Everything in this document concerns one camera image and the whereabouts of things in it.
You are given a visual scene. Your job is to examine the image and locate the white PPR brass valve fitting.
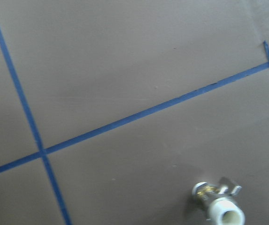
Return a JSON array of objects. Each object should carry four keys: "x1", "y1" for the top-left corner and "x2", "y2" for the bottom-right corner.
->
[{"x1": 192, "y1": 177, "x2": 246, "y2": 225}]

